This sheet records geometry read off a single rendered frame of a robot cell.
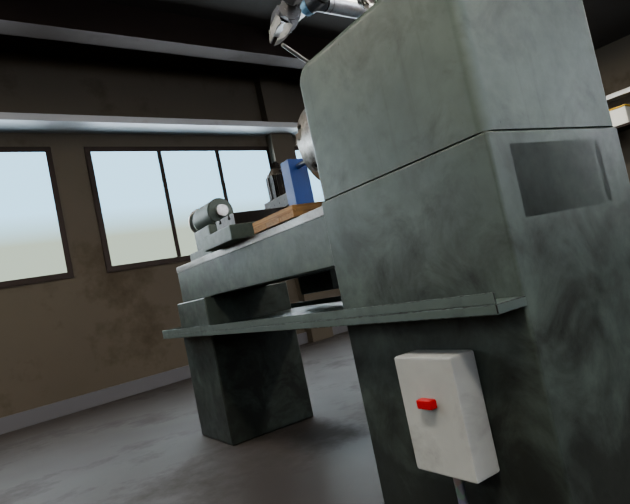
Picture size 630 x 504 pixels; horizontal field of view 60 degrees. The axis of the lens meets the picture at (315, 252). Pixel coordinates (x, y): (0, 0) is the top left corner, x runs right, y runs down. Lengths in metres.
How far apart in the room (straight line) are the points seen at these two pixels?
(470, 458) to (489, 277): 0.37
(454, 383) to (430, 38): 0.71
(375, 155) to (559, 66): 0.45
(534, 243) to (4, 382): 4.35
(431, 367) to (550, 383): 0.23
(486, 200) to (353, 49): 0.53
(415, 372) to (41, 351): 4.06
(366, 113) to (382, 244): 0.32
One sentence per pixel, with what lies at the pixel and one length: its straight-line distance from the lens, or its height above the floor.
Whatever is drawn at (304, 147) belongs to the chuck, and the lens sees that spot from 1.72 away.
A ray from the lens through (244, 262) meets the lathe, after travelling 2.16.
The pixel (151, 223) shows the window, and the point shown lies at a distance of 5.38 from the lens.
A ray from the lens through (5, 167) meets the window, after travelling 5.17.
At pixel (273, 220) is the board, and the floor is 0.88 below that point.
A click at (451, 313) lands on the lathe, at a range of 1.11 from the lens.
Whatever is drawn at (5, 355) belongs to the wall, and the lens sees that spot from 4.95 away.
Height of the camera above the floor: 0.65
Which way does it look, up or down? 3 degrees up
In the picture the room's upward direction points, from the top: 12 degrees counter-clockwise
